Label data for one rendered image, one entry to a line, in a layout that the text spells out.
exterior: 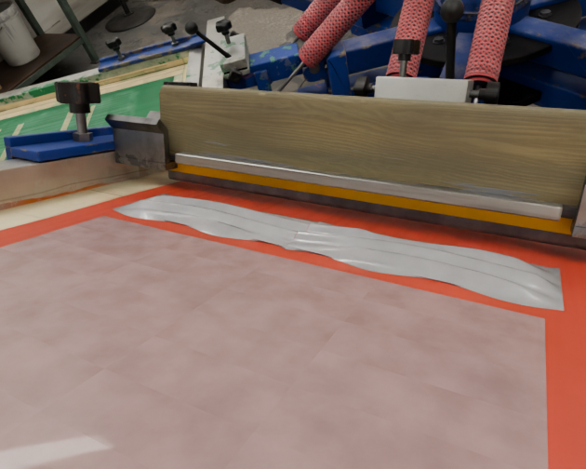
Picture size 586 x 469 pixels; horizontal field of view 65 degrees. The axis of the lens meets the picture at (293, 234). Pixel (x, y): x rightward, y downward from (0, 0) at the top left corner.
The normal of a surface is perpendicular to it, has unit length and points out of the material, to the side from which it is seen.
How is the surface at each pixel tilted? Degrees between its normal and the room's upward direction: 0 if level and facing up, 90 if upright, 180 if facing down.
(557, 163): 56
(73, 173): 90
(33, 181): 90
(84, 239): 32
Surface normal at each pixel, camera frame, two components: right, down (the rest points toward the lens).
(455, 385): 0.04, -0.94
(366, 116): -0.45, 0.26
